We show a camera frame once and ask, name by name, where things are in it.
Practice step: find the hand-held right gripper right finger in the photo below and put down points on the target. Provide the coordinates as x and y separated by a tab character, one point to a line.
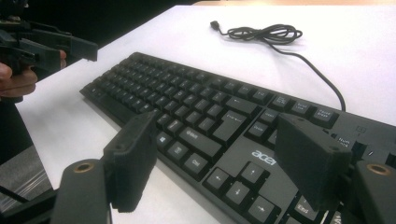
311	161

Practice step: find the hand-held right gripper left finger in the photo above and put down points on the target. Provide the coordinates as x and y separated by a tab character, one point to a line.
130	161

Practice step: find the black computer keyboard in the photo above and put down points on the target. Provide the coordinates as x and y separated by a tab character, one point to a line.
199	102

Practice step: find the aluminium floor rail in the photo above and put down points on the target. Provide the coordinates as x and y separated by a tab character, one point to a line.
21	196

